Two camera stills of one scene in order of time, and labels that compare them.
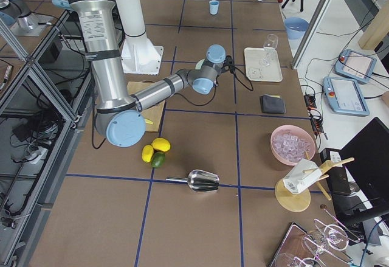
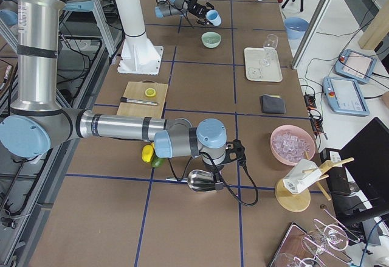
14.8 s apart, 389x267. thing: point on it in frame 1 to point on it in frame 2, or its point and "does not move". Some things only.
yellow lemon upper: (147, 153) does not move
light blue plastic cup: (214, 6) to (214, 17)
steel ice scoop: (199, 180) does not move
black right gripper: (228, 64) to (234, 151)
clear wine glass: (270, 46) does not move
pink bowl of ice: (290, 144) does not move
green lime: (158, 159) does not move
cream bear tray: (262, 65) does not move
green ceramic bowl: (198, 65) to (211, 39)
